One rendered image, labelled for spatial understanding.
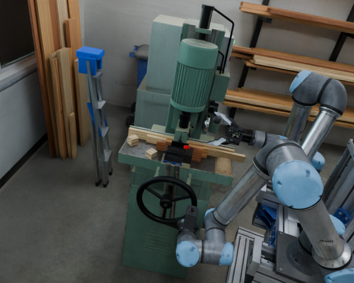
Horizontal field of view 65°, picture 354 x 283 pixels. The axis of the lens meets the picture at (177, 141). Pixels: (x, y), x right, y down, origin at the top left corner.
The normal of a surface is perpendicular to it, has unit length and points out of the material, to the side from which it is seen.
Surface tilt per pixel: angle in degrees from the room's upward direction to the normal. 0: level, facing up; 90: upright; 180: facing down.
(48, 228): 0
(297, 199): 84
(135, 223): 90
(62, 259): 0
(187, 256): 60
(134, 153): 0
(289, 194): 84
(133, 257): 90
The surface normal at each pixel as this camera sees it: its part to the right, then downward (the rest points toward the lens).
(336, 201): -0.32, 0.44
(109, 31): -0.07, 0.51
